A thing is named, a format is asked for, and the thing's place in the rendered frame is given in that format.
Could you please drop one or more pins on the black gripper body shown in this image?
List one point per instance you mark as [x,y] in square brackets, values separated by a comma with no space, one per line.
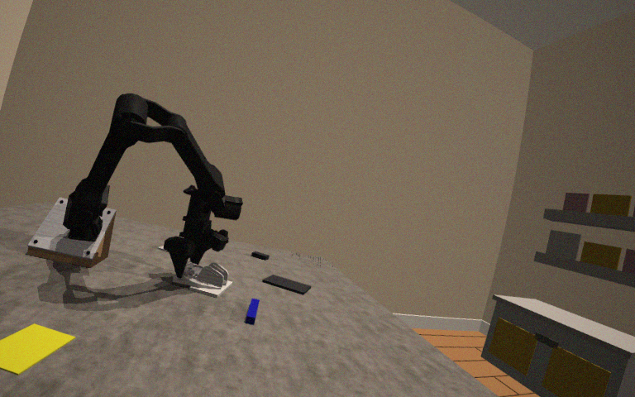
[186,245]

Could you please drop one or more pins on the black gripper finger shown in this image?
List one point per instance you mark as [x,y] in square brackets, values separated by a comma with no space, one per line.
[179,262]
[199,252]

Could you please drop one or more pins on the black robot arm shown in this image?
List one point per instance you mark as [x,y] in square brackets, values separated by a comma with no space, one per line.
[128,126]

